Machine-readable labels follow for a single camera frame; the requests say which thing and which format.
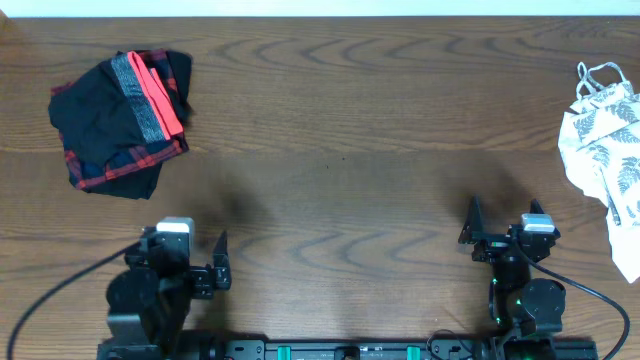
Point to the white fern print garment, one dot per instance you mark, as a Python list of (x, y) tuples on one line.
[(599, 146)]

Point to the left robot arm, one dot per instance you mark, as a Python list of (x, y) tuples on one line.
[(149, 303)]

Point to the black leggings with red waistband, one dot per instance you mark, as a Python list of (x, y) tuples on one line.
[(134, 98)]

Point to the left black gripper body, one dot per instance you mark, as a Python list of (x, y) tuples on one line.
[(201, 284)]

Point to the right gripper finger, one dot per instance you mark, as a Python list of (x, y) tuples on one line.
[(473, 229), (535, 207)]

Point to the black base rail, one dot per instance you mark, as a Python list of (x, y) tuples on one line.
[(437, 348)]

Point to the red navy plaid garment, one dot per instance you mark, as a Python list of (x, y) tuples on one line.
[(121, 120)]

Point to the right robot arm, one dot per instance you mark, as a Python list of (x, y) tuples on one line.
[(527, 310)]

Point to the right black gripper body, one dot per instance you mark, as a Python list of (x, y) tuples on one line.
[(491, 250)]

